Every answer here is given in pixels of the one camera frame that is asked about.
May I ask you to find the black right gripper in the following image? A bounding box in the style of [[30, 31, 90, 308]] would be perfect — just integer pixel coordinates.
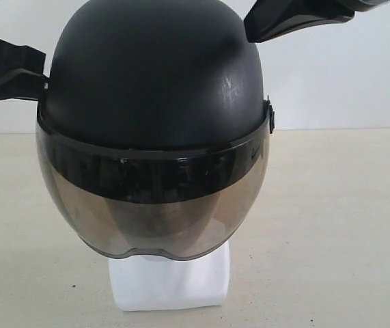
[[244, 0, 390, 43]]

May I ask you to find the black helmet with tinted visor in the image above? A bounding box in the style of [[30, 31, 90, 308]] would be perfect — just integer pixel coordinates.
[[36, 1, 270, 261]]

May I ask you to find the white mannequin head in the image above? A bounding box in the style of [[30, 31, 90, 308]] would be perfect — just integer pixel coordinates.
[[109, 243, 230, 312]]

